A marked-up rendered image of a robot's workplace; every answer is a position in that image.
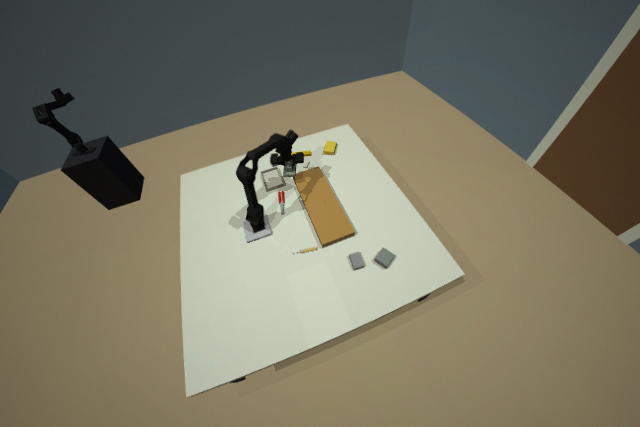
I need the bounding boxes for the yellow rectangular block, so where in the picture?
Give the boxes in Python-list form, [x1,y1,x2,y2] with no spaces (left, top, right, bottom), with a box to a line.
[324,141,337,155]

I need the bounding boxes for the tan wooden floor panel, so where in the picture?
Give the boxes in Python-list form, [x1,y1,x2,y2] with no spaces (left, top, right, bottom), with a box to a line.
[293,166,355,248]

